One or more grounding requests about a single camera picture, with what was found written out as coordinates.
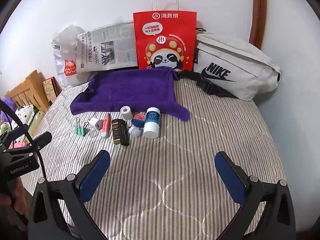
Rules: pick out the white tape roll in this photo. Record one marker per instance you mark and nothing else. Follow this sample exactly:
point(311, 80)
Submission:
point(126, 112)

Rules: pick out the brown patterned box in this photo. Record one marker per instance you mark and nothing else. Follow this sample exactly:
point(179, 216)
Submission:
point(51, 88)

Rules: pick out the wooden headboard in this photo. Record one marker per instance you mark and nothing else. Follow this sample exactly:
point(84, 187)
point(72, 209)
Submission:
point(27, 90)

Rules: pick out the small white round cap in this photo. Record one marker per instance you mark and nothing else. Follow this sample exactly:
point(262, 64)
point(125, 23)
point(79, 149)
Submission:
point(134, 131)

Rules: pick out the person's left hand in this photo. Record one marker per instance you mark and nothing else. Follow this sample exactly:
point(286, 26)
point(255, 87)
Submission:
point(17, 200)

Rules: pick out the orange blue correction tape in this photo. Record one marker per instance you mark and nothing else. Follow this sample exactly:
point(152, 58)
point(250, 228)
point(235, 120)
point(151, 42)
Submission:
point(138, 120)

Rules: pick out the green binder clip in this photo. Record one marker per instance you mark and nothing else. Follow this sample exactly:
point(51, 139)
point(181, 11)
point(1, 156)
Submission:
point(80, 130)

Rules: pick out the black gold tube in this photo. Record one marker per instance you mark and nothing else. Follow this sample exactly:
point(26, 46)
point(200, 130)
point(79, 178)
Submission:
point(116, 131)

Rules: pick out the wooden door frame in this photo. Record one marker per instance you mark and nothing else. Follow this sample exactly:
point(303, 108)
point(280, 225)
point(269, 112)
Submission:
point(257, 15)

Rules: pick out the pink highlighter pen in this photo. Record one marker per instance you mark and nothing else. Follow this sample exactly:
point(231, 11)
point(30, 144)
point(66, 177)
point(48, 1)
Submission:
point(106, 126)

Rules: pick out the white spotted cushion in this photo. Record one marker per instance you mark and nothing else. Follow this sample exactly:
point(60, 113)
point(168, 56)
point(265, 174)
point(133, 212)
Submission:
point(25, 113)

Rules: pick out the dark round cap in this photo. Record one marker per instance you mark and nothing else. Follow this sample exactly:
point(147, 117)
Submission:
point(92, 133)

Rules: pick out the purple towel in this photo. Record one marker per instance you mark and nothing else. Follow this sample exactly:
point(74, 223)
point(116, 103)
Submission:
point(132, 90)

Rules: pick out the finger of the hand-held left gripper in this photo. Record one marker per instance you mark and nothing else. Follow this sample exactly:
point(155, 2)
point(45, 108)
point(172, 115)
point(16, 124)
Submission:
point(41, 141)

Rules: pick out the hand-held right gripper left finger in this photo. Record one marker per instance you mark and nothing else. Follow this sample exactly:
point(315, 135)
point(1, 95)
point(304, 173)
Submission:
point(95, 177)

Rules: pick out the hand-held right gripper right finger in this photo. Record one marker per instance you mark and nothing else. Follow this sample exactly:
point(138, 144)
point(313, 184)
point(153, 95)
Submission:
point(228, 177)

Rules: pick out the striped bedsheet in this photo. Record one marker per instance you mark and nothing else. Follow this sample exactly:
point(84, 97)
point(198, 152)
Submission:
point(175, 155)

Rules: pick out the red paper bag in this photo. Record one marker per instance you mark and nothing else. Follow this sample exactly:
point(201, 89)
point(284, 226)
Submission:
point(163, 40)

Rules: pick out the white plastic bag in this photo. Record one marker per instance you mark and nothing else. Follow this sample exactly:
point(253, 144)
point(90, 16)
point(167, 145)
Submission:
point(65, 62)

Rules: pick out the pink cloth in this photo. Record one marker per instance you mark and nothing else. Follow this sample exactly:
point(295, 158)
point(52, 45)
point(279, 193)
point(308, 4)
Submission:
point(20, 145)

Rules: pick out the folded newspaper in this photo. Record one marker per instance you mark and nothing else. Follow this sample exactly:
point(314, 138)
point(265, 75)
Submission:
point(107, 47)

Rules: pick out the blue white bottle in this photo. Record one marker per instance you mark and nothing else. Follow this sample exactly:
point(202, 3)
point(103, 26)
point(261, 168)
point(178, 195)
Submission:
point(152, 122)

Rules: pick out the white waist bag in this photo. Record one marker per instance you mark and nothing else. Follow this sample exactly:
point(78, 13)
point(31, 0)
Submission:
point(237, 65)

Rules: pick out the white charger plug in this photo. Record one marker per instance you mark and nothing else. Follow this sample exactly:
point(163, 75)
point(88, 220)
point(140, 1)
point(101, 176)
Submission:
point(95, 123)

